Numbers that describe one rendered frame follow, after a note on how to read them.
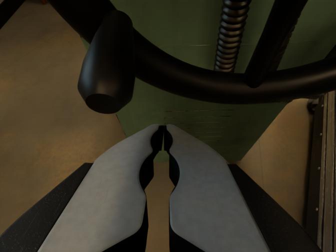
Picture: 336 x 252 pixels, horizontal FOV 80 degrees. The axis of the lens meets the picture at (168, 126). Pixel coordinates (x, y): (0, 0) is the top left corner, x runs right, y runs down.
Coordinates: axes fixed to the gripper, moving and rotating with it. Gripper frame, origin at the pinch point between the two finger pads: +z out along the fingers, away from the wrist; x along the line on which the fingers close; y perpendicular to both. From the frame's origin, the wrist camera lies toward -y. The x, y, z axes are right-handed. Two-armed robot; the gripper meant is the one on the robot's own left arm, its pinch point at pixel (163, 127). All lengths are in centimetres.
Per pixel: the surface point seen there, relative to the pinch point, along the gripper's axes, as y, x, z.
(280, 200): 57, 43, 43
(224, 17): -5.5, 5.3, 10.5
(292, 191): 55, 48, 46
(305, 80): -1.1, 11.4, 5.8
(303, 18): -5.0, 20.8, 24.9
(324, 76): -1.6, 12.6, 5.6
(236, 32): -4.2, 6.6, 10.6
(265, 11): -5.9, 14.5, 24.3
